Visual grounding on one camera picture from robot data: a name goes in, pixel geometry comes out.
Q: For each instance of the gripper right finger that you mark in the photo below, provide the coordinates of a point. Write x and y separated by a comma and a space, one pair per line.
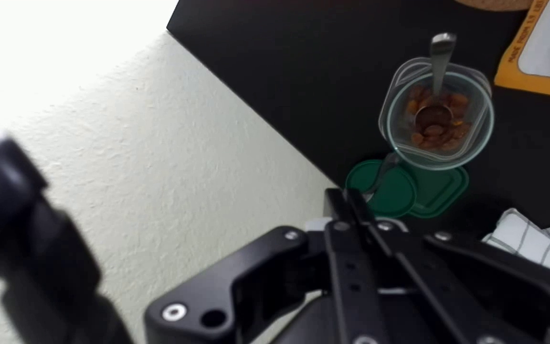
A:
494, 282

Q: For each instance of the yellow and white packet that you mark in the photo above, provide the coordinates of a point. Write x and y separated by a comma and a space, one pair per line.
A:
542, 57

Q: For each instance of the rectangular green lid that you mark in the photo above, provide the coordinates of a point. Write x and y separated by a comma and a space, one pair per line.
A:
439, 191

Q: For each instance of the glass cup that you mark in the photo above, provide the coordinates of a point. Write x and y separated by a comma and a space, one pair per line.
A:
481, 119

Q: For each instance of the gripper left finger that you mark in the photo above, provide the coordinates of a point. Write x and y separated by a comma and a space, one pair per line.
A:
237, 272

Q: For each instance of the round green lid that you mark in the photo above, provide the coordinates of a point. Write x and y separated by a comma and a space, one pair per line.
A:
399, 191

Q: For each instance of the silver spoon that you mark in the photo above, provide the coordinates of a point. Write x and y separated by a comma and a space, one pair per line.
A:
441, 59

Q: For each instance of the white checked cloth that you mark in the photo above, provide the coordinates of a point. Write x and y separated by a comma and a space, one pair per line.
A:
523, 239

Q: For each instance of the heap of brown almonds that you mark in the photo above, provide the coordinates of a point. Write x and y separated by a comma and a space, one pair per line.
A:
459, 101

